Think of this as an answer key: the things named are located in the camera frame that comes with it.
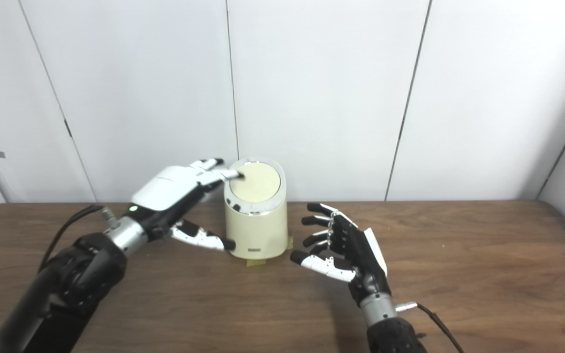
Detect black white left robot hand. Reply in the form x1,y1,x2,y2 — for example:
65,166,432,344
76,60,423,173
129,158,244,252

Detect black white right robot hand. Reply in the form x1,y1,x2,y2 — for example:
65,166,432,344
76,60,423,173
290,202,391,308

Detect cream round bin lid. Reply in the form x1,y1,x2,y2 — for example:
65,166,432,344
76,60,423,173
230,162,281,203

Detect cream-colored bin body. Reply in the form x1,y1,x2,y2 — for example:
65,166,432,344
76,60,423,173
224,157,288,259

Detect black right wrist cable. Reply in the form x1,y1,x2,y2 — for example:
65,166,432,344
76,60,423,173
395,302,465,353

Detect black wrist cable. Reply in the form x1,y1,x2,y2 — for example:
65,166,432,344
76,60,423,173
37,205,119,275
395,302,465,353

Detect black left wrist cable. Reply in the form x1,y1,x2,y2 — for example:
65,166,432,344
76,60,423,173
37,205,119,275

